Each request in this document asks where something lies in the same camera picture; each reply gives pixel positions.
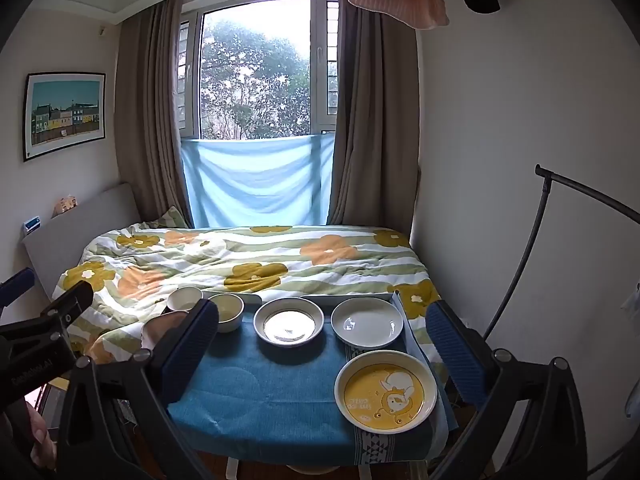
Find white cup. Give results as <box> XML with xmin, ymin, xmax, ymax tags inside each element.
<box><xmin>166</xmin><ymin>286</ymin><xmax>206</xmax><ymax>313</ymax></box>

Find white bowl with dark rim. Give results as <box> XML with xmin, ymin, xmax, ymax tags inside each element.
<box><xmin>253</xmin><ymin>297</ymin><xmax>326</xmax><ymax>347</ymax></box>

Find floral striped blanket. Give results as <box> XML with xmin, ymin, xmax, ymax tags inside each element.
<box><xmin>52</xmin><ymin>225</ymin><xmax>451</xmax><ymax>386</ymax></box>

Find black curved stand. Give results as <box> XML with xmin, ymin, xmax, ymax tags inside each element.
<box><xmin>482</xmin><ymin>163</ymin><xmax>640</xmax><ymax>343</ymax></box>

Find blue tablecloth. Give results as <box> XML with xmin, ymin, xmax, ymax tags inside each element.
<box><xmin>167</xmin><ymin>290</ymin><xmax>458</xmax><ymax>468</ymax></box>

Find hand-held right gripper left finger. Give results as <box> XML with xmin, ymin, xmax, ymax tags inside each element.
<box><xmin>57</xmin><ymin>299</ymin><xmax>221</xmax><ymax>480</ymax></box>

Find pink square bowl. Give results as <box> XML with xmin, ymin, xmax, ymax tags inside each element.
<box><xmin>141</xmin><ymin>310</ymin><xmax>191</xmax><ymax>351</ymax></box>

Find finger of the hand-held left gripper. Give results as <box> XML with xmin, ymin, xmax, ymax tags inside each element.
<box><xmin>37</xmin><ymin>282</ymin><xmax>93</xmax><ymax>333</ymax></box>
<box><xmin>0</xmin><ymin>269</ymin><xmax>36</xmax><ymax>308</ymax></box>

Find brown curtain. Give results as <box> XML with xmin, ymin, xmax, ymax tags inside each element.
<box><xmin>116</xmin><ymin>0</ymin><xmax>195</xmax><ymax>228</ymax></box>
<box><xmin>327</xmin><ymin>0</ymin><xmax>423</xmax><ymax>243</ymax></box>

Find framed wall picture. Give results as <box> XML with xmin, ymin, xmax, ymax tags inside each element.
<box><xmin>22</xmin><ymin>72</ymin><xmax>107</xmax><ymax>163</ymax></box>

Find person's left hand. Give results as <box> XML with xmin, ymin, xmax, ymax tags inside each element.
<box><xmin>25</xmin><ymin>404</ymin><xmax>59</xmax><ymax>480</ymax></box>

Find window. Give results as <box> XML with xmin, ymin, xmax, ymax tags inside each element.
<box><xmin>177</xmin><ymin>0</ymin><xmax>341</xmax><ymax>141</ymax></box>

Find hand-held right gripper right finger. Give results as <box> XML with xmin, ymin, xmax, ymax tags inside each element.
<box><xmin>425</xmin><ymin>301</ymin><xmax>588</xmax><ymax>480</ymax></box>

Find grey headboard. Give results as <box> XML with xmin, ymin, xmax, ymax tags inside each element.
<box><xmin>20</xmin><ymin>182</ymin><xmax>143</xmax><ymax>301</ymax></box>

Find yellow bear plate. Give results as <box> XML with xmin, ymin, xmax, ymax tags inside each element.
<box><xmin>334</xmin><ymin>350</ymin><xmax>438</xmax><ymax>435</ymax></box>

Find plain white plate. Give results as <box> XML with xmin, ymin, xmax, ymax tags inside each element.
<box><xmin>331</xmin><ymin>296</ymin><xmax>405</xmax><ymax>350</ymax></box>

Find green checked pillow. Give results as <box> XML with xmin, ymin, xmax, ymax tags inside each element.
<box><xmin>142</xmin><ymin>205</ymin><xmax>188</xmax><ymax>229</ymax></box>

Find small cream cup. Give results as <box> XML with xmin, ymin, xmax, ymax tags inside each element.
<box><xmin>207</xmin><ymin>292</ymin><xmax>246</xmax><ymax>333</ymax></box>

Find light blue window cloth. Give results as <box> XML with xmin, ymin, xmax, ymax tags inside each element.
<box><xmin>181</xmin><ymin>132</ymin><xmax>335</xmax><ymax>229</ymax></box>

